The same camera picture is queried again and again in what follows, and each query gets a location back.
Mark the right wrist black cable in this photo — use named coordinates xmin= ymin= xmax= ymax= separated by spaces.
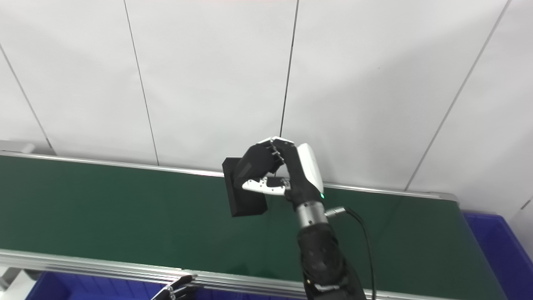
xmin=325 ymin=206 xmax=377 ymax=300

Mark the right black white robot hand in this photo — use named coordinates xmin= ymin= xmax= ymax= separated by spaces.
xmin=233 ymin=137 xmax=325 ymax=209

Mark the green conveyor belt with aluminium frame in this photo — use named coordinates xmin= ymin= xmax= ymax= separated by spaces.
xmin=0 ymin=141 xmax=506 ymax=300

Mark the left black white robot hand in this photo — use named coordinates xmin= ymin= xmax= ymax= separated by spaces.
xmin=151 ymin=274 xmax=198 ymax=300

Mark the black cylinder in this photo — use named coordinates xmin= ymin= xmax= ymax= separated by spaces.
xmin=222 ymin=155 xmax=269 ymax=218

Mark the blue plastic bin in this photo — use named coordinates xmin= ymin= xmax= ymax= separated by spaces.
xmin=25 ymin=271 xmax=304 ymax=300
xmin=463 ymin=212 xmax=533 ymax=300

